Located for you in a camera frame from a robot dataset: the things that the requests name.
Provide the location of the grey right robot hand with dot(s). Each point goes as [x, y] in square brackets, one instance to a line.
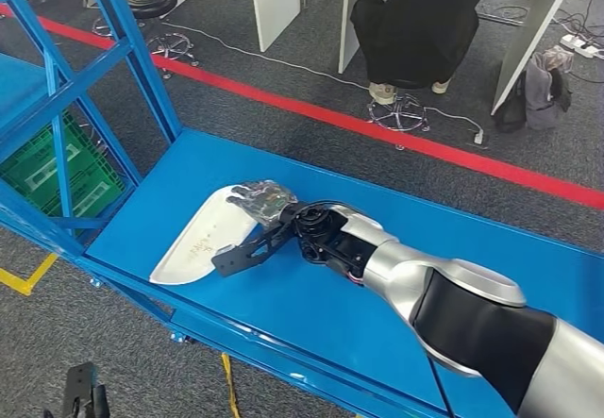
[266, 202]

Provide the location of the white boat-shaped plastic part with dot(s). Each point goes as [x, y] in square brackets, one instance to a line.
[198, 240]

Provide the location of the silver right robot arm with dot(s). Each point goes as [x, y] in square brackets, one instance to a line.
[448, 302]

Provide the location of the blue metal shelf rack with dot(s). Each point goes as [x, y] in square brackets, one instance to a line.
[19, 84]
[306, 302]

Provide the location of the red barrier belt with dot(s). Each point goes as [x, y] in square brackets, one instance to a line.
[330, 115]

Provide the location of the yellow floor tape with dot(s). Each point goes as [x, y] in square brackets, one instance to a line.
[230, 384]

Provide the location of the chrome-legged stool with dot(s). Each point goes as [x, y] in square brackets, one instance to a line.
[399, 115]

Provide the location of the green plastic crate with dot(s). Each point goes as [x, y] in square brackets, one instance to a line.
[106, 184]
[19, 171]

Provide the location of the person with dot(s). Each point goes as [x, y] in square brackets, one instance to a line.
[424, 21]

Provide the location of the grey and black backpack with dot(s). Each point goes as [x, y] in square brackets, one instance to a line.
[537, 90]

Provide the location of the white power strip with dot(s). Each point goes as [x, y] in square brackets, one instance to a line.
[577, 45]

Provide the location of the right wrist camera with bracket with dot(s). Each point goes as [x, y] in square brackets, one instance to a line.
[245, 252]

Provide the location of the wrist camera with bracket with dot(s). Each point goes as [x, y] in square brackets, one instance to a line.
[245, 252]
[80, 393]

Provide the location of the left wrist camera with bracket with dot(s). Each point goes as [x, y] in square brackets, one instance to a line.
[80, 393]

